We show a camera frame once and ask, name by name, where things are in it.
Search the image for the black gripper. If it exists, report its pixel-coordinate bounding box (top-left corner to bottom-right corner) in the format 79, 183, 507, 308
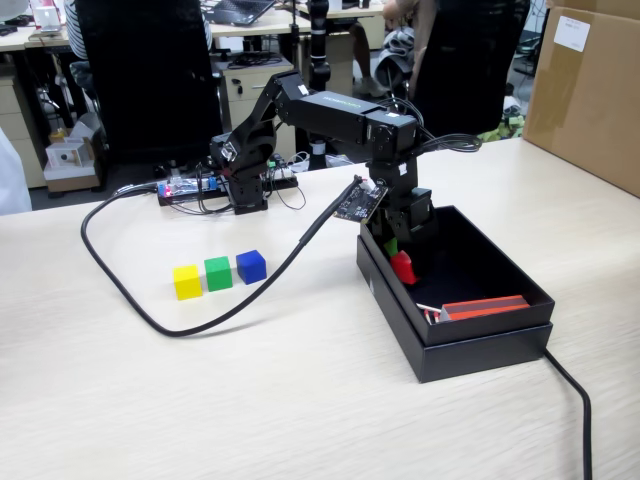
368, 159, 440, 281

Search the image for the red cube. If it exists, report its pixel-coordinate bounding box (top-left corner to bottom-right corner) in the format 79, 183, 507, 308
390, 251, 419, 286

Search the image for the blue cube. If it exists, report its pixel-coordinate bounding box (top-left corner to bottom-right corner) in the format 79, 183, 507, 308
235, 249, 268, 285

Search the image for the green cube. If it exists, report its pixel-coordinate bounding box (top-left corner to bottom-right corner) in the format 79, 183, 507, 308
203, 256, 234, 293

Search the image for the yellow cube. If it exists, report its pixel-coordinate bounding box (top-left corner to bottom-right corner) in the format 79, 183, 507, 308
172, 264, 204, 302

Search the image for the black box tray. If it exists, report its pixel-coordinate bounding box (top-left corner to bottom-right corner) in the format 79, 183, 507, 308
359, 204, 556, 346

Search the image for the black open box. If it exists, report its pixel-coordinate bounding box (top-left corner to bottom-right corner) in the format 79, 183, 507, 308
356, 234, 555, 385

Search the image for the large cardboard box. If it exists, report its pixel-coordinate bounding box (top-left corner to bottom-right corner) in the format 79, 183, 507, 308
521, 0, 640, 199

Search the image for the orange red matchbox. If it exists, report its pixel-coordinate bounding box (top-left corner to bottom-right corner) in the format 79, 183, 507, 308
439, 295, 531, 322

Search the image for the green yellow floor clutter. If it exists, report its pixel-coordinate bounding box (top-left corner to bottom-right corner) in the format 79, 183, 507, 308
472, 112, 526, 146

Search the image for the person with bare legs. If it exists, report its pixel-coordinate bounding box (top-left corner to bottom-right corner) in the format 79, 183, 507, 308
348, 0, 436, 99

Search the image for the grey cloth bundle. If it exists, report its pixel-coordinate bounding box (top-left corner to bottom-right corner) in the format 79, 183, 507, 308
374, 27, 419, 86

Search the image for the black pole stand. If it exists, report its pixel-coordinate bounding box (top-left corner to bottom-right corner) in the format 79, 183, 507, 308
305, 0, 334, 169

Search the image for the beige drawer cabinet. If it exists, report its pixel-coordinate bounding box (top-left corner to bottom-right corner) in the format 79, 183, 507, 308
0, 74, 49, 194
219, 60, 296, 144

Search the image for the beige office desk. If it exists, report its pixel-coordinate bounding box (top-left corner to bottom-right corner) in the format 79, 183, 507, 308
0, 22, 76, 52
209, 2, 401, 39

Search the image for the open black laptop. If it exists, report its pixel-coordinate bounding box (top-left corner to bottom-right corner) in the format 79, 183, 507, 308
207, 0, 276, 27

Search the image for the black mesh office chair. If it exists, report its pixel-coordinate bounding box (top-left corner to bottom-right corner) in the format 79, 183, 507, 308
74, 0, 224, 166

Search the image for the small white carton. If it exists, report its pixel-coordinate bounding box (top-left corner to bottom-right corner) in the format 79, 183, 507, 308
43, 138, 97, 182

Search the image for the person in striped shirt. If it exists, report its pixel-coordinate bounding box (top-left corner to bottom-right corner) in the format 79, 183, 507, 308
63, 0, 90, 62

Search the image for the white garment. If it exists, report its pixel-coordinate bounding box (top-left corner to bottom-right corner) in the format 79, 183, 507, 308
0, 127, 34, 216

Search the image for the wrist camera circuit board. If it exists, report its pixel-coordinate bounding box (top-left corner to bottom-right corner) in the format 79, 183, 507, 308
332, 174, 390, 225

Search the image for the black arm wire bundle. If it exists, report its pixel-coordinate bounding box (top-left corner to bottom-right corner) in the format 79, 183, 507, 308
417, 127, 484, 154

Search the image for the controller board with wires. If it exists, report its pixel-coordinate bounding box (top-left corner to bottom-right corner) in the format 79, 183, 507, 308
156, 154, 309, 211

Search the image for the thick black camera cable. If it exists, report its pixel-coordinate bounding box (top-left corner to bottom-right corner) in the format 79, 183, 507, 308
80, 182, 342, 338

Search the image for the thick black table cable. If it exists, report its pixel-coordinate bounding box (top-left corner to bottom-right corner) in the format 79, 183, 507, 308
543, 348, 595, 480

